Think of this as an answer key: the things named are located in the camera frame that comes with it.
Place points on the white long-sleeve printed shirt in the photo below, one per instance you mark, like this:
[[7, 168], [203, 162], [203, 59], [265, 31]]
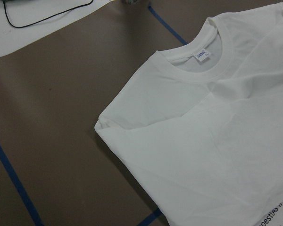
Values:
[[200, 127]]

